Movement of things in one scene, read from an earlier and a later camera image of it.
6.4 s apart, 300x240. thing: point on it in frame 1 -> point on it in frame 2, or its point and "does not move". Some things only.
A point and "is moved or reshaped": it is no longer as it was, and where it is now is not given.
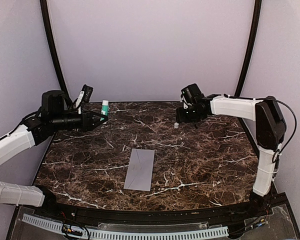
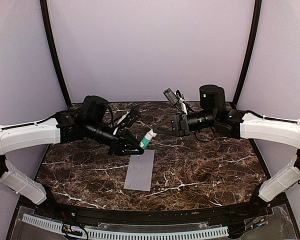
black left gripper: (87, 123) -> (120, 141)
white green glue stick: (105, 108) is moved or reshaped
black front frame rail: (105, 215) does not move
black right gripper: (180, 117) -> (180, 126)
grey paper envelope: (139, 172) does not move
